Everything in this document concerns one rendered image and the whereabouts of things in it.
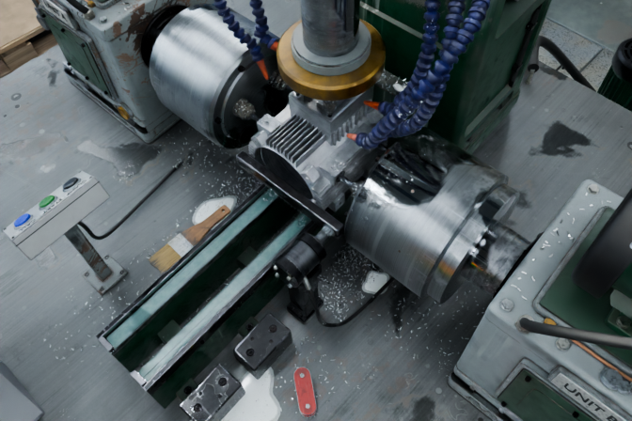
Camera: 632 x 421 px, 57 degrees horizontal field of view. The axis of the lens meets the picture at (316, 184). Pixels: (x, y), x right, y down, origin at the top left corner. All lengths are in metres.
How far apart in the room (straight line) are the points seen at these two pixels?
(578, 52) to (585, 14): 0.88
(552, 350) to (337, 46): 0.53
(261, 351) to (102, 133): 0.72
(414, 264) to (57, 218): 0.61
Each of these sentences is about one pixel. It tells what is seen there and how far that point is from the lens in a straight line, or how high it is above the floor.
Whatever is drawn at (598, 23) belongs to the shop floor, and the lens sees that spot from 3.17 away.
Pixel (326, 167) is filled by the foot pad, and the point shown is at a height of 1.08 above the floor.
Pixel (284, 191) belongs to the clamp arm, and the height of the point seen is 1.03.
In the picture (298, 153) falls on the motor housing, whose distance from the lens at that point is 1.03.
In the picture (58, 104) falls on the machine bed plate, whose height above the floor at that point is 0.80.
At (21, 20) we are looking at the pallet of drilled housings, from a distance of 3.10.
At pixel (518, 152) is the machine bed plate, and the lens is 1.46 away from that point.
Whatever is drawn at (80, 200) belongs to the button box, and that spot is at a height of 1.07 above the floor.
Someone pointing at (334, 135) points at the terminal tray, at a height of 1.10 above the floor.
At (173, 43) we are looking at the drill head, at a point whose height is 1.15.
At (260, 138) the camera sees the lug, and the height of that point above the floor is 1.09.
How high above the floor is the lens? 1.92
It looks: 56 degrees down
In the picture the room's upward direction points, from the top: 3 degrees counter-clockwise
